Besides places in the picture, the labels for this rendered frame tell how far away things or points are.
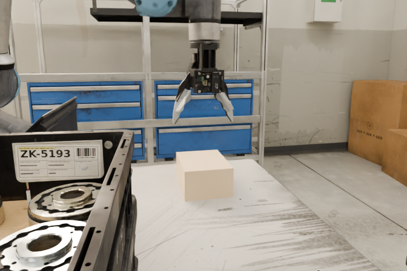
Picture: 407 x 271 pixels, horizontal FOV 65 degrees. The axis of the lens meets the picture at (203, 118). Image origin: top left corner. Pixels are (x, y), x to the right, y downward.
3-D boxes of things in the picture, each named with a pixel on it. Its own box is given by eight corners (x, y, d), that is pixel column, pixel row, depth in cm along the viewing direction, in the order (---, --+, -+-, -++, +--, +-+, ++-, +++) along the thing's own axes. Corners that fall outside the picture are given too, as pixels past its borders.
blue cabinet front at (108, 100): (36, 166, 213) (26, 82, 202) (145, 159, 227) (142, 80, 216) (34, 167, 210) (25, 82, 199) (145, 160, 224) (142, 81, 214)
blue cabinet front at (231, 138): (156, 158, 229) (154, 80, 218) (251, 152, 243) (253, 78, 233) (156, 159, 226) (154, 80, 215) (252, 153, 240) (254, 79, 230)
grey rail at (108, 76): (15, 80, 206) (14, 73, 205) (261, 77, 240) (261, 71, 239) (9, 81, 197) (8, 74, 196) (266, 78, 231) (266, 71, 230)
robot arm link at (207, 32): (186, 25, 78) (218, 25, 79) (186, 44, 78) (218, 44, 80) (191, 22, 70) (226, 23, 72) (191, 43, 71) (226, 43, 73)
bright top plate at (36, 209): (48, 187, 46) (48, 182, 46) (119, 184, 46) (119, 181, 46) (12, 222, 36) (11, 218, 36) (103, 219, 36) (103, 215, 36)
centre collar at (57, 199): (60, 190, 43) (59, 186, 43) (97, 189, 44) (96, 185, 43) (45, 207, 38) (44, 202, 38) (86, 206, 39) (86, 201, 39)
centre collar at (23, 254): (25, 237, 32) (24, 231, 32) (76, 230, 33) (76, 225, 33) (7, 268, 27) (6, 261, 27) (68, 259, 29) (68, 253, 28)
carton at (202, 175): (176, 176, 91) (175, 152, 90) (217, 173, 94) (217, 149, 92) (185, 201, 76) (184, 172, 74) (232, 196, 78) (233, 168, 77)
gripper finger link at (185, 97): (166, 121, 74) (189, 88, 74) (163, 116, 80) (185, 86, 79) (177, 128, 75) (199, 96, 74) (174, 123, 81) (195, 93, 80)
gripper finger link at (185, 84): (171, 98, 78) (191, 68, 77) (170, 97, 79) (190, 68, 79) (186, 109, 79) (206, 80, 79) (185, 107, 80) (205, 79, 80)
